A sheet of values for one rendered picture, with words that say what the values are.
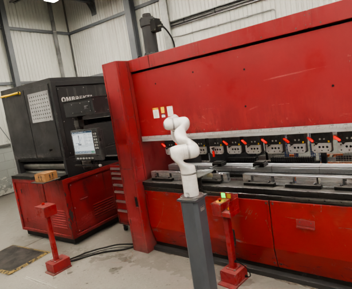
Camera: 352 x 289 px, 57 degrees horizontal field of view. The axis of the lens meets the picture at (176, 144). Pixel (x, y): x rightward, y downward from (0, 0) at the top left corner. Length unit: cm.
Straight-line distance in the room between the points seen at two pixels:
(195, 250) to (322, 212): 107
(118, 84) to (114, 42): 614
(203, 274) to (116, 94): 216
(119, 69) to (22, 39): 674
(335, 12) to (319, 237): 176
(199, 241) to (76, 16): 933
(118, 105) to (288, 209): 213
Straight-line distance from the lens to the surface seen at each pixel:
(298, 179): 304
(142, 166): 394
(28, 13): 1075
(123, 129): 382
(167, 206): 379
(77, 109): 387
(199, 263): 275
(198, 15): 820
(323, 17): 284
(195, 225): 261
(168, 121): 280
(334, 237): 301
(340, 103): 282
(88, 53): 1068
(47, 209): 404
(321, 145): 289
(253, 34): 303
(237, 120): 313
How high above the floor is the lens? 177
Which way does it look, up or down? 8 degrees down
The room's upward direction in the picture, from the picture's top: 9 degrees counter-clockwise
